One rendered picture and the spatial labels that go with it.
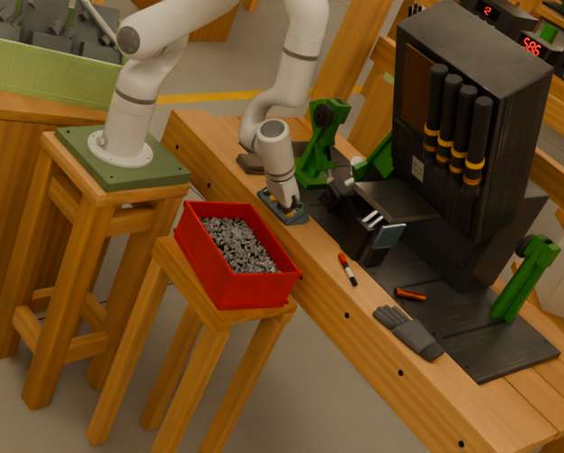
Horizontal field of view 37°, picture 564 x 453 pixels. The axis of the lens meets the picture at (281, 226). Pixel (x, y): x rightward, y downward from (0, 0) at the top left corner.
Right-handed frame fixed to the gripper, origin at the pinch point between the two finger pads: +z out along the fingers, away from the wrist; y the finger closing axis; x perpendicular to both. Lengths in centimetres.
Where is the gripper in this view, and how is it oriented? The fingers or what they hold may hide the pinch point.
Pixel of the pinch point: (287, 206)
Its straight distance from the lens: 235.2
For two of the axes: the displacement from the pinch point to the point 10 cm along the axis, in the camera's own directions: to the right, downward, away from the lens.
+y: 5.7, 6.0, -5.5
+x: 8.1, -5.2, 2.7
